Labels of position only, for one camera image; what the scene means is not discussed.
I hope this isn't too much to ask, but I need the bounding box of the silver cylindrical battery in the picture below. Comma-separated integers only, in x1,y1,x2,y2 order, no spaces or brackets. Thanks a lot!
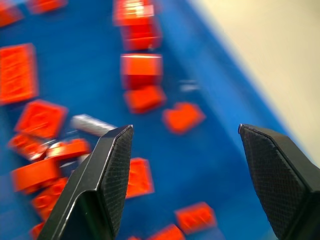
70,114,118,137
179,79,200,93

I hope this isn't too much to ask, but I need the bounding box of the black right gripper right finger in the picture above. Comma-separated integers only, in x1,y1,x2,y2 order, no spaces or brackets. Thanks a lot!
239,123,320,240

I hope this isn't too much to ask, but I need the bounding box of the red building brick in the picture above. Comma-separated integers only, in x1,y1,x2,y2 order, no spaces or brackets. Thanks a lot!
14,99,69,140
123,85,168,114
125,157,155,200
30,176,70,221
10,158,63,195
7,133,49,161
146,223,186,240
25,0,69,14
112,0,161,26
120,53,164,90
0,4,25,27
121,24,163,51
161,101,207,135
29,221,46,240
174,201,218,235
46,138,92,161

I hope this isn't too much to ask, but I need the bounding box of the large red building plate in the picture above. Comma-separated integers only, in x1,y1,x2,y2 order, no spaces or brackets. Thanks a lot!
0,43,39,105

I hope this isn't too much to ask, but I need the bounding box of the blue plastic bin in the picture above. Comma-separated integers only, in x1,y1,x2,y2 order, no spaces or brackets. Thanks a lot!
0,0,320,240

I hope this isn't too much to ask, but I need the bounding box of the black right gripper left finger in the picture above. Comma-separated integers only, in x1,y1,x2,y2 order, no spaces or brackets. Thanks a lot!
37,124,134,240

